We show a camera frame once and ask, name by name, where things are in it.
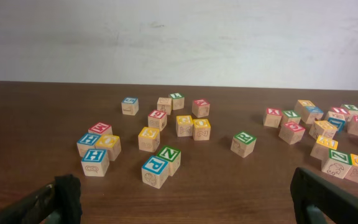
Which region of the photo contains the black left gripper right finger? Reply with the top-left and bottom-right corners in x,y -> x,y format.
290,167 -> 358,223

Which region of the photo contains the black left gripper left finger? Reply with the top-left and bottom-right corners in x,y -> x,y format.
0,174 -> 83,224

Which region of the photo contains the green R wooden block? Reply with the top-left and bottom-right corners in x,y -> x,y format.
231,131 -> 257,158

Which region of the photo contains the yellow S wooden block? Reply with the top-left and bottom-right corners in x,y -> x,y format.
138,127 -> 160,152

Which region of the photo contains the green Z wooden block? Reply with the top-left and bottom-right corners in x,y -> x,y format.
321,149 -> 352,179

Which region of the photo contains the yellow W wooden block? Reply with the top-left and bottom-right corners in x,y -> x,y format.
310,135 -> 338,160

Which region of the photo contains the blue H wooden block front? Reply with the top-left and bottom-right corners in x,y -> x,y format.
81,149 -> 109,177

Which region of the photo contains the blue h wooden block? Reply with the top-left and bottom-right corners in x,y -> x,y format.
81,149 -> 109,177
77,133 -> 101,157

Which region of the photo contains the blue H wooden block back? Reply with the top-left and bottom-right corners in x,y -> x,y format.
77,133 -> 101,157

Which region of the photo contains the red Q wooden block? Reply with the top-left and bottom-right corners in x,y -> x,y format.
278,121 -> 306,144

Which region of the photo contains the yellow centre wooden block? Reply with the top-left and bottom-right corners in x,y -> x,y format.
309,120 -> 337,139

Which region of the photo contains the yellow O wooden block left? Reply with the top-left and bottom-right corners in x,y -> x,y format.
95,134 -> 121,161

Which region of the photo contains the blue tilted wooden block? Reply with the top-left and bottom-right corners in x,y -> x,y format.
325,111 -> 346,133

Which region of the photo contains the red M wooden block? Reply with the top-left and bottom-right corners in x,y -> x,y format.
88,122 -> 112,135

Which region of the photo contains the blue X wooden block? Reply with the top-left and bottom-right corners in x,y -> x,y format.
301,106 -> 324,124

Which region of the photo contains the green V wooden block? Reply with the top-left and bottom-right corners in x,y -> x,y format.
280,110 -> 301,126

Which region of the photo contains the red I wooden block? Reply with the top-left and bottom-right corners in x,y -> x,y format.
330,107 -> 351,121

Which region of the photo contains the red Y wooden block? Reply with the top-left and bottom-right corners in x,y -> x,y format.
263,108 -> 283,128

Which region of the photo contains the yellow top stacked block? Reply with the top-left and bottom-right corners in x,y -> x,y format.
294,100 -> 314,116

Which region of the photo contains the blue P wooden block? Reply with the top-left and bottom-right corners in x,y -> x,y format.
141,156 -> 169,189

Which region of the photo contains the green J wooden block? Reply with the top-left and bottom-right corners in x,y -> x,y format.
341,104 -> 358,116

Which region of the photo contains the blue 5 wooden block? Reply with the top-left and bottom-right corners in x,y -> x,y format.
121,97 -> 139,116

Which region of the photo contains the green N wooden block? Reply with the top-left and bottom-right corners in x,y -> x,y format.
157,146 -> 181,176

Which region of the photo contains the red 6 wooden block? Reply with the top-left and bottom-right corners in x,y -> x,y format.
148,110 -> 167,131

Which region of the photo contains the yellow O block 2 side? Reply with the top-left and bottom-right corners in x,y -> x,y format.
193,119 -> 211,141

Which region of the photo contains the plain picture wooden block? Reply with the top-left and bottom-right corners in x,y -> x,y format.
157,97 -> 172,115

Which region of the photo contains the yellow wooden block X side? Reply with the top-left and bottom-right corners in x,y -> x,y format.
176,115 -> 194,137

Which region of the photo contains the green L wooden block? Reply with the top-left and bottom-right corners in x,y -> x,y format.
168,93 -> 185,110

